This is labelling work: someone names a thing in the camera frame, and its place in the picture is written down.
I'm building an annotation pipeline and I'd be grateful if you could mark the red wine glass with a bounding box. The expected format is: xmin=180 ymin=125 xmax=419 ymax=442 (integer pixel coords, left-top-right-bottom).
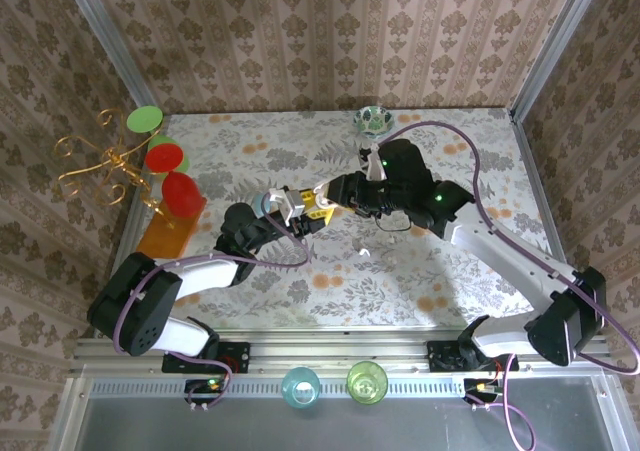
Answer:
xmin=144 ymin=143 xmax=208 ymax=221

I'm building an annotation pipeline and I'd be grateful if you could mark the orange wooden stand base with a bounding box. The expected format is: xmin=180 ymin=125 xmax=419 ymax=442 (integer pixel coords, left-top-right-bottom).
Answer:
xmin=135 ymin=198 xmax=208 ymax=260

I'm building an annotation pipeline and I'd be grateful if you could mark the green wine glass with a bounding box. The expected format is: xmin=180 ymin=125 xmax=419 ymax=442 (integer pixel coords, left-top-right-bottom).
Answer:
xmin=126 ymin=105 xmax=191 ymax=173

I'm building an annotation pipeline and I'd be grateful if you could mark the perforated metal strip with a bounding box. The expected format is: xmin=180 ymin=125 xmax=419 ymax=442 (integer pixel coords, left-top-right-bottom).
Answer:
xmin=84 ymin=376 xmax=471 ymax=397

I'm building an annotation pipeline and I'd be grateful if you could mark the teal glass cup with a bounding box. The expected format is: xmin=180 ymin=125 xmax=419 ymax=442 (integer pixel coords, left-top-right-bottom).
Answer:
xmin=280 ymin=366 xmax=322 ymax=412

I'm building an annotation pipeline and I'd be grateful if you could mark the green glass cup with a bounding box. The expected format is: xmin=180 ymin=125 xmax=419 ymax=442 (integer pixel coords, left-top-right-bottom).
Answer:
xmin=346 ymin=360 xmax=390 ymax=406

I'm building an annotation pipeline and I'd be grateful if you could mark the grey metal shelf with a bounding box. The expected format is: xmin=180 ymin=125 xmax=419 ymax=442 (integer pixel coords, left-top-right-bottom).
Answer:
xmin=49 ymin=370 xmax=640 ymax=451

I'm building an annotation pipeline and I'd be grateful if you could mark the thin black loop cable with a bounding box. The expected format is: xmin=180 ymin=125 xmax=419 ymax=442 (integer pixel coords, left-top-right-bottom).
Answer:
xmin=373 ymin=215 xmax=414 ymax=234

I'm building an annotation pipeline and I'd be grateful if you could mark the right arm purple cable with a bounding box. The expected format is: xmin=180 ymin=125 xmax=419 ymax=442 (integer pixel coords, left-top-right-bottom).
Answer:
xmin=377 ymin=120 xmax=640 ymax=451

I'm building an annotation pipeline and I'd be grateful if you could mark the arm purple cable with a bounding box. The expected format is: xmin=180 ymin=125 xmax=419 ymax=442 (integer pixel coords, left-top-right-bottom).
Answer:
xmin=114 ymin=209 xmax=312 ymax=412
xmin=377 ymin=120 xmax=640 ymax=451

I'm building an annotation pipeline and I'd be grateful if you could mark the aluminium table edge rail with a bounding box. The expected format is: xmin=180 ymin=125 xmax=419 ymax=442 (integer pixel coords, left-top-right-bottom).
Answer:
xmin=507 ymin=106 xmax=571 ymax=272
xmin=119 ymin=113 xmax=169 ymax=262

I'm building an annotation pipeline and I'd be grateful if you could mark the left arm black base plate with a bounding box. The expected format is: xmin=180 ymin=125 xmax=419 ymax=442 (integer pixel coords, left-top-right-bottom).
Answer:
xmin=161 ymin=341 xmax=251 ymax=375

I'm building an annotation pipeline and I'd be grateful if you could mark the aluminium mounting rail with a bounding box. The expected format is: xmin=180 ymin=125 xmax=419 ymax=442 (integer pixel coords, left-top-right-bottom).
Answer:
xmin=69 ymin=328 xmax=616 ymax=375

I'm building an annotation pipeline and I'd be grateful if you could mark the gold wire glass stand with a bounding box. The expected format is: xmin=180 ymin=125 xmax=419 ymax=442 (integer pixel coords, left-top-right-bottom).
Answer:
xmin=53 ymin=108 xmax=176 ymax=230

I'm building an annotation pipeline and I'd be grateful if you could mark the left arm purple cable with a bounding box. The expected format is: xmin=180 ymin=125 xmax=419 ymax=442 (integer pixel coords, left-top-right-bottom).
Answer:
xmin=114 ymin=209 xmax=312 ymax=412

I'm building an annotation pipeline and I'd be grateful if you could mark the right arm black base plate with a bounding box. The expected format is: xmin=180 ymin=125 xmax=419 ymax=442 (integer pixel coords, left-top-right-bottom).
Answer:
xmin=426 ymin=339 xmax=520 ymax=373

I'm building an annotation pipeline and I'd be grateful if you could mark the aluminium frame post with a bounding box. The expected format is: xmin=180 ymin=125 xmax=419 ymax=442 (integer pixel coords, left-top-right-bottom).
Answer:
xmin=509 ymin=0 xmax=601 ymax=122
xmin=56 ymin=0 xmax=162 ymax=117

